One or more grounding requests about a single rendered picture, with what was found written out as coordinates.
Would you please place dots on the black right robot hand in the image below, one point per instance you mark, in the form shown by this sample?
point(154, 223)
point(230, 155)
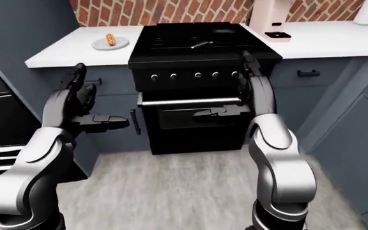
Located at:
point(222, 112)

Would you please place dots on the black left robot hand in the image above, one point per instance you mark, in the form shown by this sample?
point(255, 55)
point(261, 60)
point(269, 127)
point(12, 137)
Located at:
point(81, 95)

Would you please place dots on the hot dog in bun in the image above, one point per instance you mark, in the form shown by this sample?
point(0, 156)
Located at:
point(110, 39)

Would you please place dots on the white round plate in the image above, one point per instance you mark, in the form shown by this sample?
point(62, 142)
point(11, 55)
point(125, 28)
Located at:
point(120, 43)

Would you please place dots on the black frying pan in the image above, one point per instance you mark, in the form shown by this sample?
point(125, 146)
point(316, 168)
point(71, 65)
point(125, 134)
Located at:
point(222, 32)

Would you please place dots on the silver black stove knob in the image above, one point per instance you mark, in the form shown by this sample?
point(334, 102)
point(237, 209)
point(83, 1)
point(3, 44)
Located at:
point(198, 75)
point(154, 77)
point(234, 74)
point(173, 76)
point(216, 75)

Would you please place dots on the black oven stove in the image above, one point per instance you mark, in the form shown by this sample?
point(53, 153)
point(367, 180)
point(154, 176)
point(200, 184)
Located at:
point(187, 60)

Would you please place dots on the white coffee machine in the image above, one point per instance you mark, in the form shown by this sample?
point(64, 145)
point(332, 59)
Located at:
point(265, 16)

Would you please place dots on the grey-blue corner base cabinet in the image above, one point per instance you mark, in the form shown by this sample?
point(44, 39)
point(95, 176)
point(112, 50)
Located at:
point(347, 119)

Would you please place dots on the white paper towel roll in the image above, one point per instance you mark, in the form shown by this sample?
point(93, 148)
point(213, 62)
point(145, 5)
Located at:
point(366, 12)

